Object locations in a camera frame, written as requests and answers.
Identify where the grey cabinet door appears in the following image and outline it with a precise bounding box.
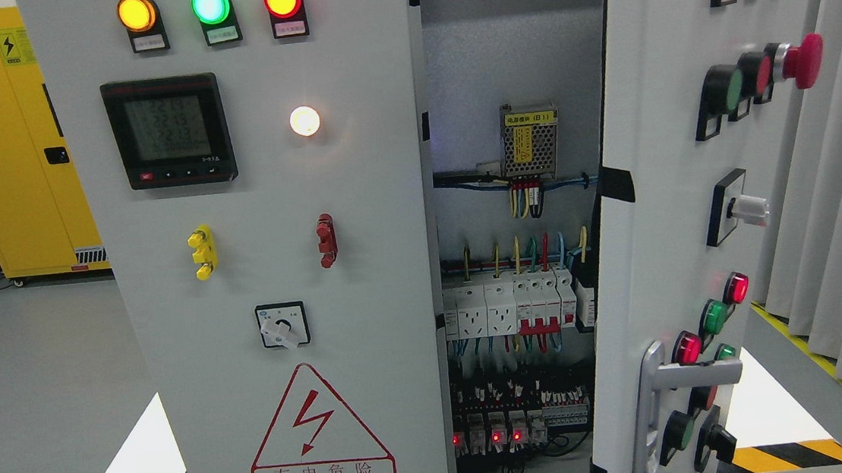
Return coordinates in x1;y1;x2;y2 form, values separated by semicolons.
17;0;455;473
587;0;813;473

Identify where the red indicator lamp left door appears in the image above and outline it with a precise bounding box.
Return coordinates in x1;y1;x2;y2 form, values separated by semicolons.
264;0;310;39

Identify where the green indicator lamp left door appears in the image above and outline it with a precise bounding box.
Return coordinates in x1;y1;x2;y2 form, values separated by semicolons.
190;0;244;46

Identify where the yellow indicator lamp left door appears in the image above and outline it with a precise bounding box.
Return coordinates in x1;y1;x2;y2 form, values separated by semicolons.
116;0;170;53

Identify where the white breaker and socket row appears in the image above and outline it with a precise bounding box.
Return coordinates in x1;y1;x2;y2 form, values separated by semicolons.
441;267;577;341

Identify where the metal mesh power supply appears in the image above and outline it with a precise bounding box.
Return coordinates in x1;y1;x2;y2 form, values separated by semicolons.
498;101;560;180

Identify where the white glowing pilot light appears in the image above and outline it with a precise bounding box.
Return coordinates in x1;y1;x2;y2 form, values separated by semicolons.
289;106;323;137

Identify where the black surge protector block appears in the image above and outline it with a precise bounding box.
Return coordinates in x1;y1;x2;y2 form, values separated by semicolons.
571;260;598;333

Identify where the relay and terminal row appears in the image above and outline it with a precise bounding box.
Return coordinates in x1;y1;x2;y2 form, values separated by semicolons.
449;367;594;456

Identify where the red electric danger warning sticker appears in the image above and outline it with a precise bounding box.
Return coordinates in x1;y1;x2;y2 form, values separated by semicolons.
250;362;397;473

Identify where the black digital power meter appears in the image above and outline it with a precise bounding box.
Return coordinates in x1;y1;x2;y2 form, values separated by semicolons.
100;72;238;190

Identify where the red emergency stop button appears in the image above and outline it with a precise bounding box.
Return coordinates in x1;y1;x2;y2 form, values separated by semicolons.
765;32;824;90

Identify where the yellow safety storage cabinet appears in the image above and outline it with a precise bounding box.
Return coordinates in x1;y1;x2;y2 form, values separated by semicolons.
0;7;110;285

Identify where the red terminal post block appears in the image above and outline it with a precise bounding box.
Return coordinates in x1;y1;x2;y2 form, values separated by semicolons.
316;213;339;269

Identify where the black rotary selector switch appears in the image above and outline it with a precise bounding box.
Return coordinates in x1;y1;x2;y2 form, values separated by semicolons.
254;301;311;349

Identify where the yellow terminal post block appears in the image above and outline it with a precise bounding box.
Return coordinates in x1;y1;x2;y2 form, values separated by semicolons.
187;224;218;281

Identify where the silver door handle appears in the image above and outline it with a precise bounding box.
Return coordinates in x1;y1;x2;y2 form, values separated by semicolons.
632;341;743;473

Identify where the white knob selector switch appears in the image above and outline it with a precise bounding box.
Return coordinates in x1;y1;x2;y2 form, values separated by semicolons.
706;168;771;247

